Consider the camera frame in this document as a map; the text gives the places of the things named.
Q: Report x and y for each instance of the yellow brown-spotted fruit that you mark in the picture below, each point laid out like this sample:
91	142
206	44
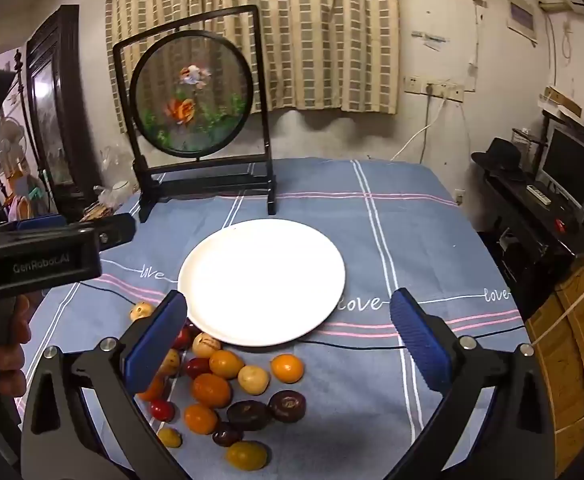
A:
140	311

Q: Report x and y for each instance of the small dark purple plum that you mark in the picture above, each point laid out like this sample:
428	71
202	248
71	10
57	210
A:
227	434

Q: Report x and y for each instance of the pale yellow spotted fruit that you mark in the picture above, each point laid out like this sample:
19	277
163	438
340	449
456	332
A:
253	379

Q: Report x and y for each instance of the red cherry tomato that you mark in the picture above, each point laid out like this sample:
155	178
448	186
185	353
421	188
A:
162	410
197	367

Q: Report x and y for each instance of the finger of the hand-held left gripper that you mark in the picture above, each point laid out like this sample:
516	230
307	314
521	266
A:
117	230
37	223

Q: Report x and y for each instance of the striped yellow melon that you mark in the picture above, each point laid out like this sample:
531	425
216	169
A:
206	344

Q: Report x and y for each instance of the round embroidered screen black stand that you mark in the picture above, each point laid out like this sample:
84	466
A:
192	100

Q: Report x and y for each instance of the white wall socket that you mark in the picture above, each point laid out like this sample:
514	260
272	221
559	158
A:
434	89

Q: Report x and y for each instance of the white electric fan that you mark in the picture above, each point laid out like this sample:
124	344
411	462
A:
11	136

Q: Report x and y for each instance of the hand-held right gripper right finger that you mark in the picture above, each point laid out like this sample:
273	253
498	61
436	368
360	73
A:
422	345

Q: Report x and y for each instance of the yellow-green tomato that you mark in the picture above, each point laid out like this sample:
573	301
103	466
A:
246	455

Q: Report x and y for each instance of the person's left hand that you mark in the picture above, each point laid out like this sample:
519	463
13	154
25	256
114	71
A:
14	355

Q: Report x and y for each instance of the black hat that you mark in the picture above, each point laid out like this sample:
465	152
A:
502	155

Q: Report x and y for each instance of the blue checked tablecloth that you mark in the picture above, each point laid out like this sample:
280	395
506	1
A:
397	240

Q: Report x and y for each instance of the computer monitor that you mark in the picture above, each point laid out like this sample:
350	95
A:
572	165

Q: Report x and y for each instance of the orange tangerine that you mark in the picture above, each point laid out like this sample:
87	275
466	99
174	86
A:
211	390
287	368

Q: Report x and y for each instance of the white round plate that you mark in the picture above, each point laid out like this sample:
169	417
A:
262	280

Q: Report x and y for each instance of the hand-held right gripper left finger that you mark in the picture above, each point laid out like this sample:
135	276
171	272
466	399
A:
157	345

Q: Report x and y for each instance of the clear plastic bag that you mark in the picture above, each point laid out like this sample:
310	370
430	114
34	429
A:
117	160

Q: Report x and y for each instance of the dark wooden mirror cabinet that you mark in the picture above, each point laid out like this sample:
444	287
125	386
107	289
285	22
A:
67	60

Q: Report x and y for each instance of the beige checked curtain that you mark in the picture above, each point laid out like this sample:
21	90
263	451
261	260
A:
322	35

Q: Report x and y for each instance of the paper wall notice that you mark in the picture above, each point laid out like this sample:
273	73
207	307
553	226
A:
522	17

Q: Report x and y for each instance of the black desk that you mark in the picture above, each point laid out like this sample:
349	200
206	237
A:
532	220

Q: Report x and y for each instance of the white remote control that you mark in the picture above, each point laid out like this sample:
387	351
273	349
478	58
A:
538	194

